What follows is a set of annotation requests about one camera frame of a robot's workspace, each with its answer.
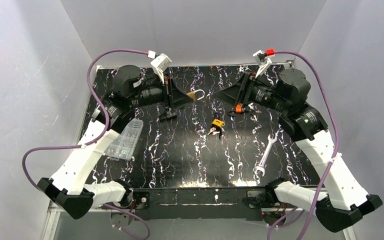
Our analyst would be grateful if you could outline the small brass padlock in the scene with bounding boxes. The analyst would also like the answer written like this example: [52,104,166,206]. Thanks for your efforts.
[187,89,206,102]

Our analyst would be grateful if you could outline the black padlock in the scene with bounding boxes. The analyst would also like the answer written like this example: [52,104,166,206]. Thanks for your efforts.
[158,109,178,122]

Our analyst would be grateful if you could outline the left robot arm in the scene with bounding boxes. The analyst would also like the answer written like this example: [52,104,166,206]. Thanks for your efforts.
[37,65,197,220]

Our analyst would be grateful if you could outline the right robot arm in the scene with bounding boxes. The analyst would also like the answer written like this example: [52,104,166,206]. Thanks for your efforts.
[214,68,383,233]

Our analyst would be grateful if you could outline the orange padlock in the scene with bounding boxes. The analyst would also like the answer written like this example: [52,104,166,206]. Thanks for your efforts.
[227,104,261,117]

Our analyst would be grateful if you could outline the yellow padlock with keys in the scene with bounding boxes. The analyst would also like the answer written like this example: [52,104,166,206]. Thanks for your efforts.
[208,119,224,138]

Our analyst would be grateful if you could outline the clear plastic screw box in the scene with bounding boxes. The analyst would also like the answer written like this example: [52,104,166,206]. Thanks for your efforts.
[104,118,144,161]

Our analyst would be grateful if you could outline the silver open-end wrench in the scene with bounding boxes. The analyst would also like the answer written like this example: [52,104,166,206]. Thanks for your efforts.
[254,134,278,177]

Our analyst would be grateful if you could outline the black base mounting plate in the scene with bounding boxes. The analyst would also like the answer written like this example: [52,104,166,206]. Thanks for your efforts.
[100,187,299,222]

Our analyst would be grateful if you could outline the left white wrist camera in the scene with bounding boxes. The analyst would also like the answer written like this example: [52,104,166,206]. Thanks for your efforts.
[147,50,172,85]

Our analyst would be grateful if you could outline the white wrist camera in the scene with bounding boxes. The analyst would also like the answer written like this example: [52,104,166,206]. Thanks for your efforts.
[147,50,172,85]
[253,48,275,78]

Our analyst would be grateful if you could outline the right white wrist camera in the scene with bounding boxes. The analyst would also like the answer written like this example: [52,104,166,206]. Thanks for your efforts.
[253,48,275,78]

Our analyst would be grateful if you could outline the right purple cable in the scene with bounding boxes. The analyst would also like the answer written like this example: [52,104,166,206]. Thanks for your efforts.
[266,48,341,240]

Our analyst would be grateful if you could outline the purple cable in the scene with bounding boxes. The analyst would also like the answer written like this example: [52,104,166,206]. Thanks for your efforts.
[266,48,341,240]
[21,48,156,240]

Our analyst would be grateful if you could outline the aluminium frame rail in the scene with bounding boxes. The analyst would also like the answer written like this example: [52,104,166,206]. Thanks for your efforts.
[41,203,61,240]

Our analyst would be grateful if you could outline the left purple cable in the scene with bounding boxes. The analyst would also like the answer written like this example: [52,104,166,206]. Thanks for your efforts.
[21,48,156,240]

